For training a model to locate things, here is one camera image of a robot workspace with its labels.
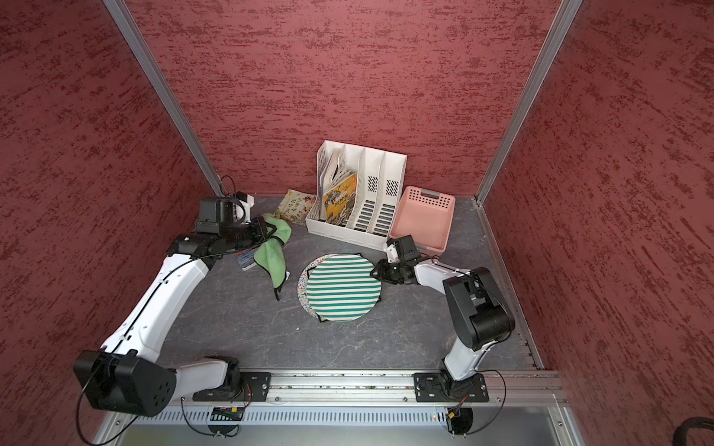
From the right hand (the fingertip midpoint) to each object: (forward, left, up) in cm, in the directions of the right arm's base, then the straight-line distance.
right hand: (373, 278), depth 93 cm
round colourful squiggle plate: (-2, +25, 0) cm, 25 cm away
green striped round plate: (-4, +11, +1) cm, 12 cm away
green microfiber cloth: (-3, +29, +20) cm, 35 cm away
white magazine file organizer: (+29, +5, +11) cm, 32 cm away
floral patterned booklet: (+36, +33, -2) cm, 49 cm away
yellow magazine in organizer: (+25, +12, +11) cm, 30 cm away
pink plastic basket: (+31, -24, -5) cm, 40 cm away
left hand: (+3, +29, +23) cm, 37 cm away
